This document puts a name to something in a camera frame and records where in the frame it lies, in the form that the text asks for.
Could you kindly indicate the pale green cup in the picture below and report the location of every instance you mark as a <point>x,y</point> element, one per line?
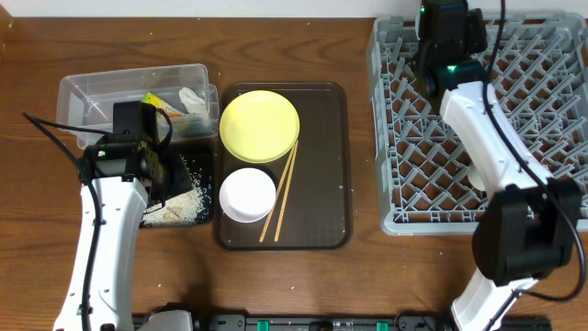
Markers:
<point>474,178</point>

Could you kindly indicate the grey dishwasher rack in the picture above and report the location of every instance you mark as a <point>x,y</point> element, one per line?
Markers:
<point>540,77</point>

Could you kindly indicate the yellow plate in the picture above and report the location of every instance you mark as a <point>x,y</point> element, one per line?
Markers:
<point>259,126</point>

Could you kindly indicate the dark brown serving tray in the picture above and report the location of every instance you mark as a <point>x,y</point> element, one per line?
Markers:
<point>318,214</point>

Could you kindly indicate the green snack wrapper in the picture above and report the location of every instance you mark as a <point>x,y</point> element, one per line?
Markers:
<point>171,112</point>

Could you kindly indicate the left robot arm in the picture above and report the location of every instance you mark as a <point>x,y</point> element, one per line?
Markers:
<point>127,170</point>

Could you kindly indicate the pile of rice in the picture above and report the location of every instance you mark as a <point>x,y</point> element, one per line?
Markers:
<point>196,205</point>

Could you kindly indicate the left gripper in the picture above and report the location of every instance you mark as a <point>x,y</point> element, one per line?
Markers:
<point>183,182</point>

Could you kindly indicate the brown food scrap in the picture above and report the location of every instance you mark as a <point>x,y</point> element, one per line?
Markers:
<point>173,215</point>

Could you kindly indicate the black waste tray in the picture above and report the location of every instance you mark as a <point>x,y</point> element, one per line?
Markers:
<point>189,201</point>

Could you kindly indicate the white bowl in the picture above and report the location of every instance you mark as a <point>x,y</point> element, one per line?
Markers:
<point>247,195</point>

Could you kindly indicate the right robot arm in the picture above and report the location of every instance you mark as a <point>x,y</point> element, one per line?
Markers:
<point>526,242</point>

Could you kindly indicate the white napkin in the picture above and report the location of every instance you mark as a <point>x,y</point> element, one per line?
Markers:
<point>193,103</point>

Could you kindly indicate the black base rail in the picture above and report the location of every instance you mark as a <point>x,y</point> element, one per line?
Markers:
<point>404,322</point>

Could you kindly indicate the clear plastic bin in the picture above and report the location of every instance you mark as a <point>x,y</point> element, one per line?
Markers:
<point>87,100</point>

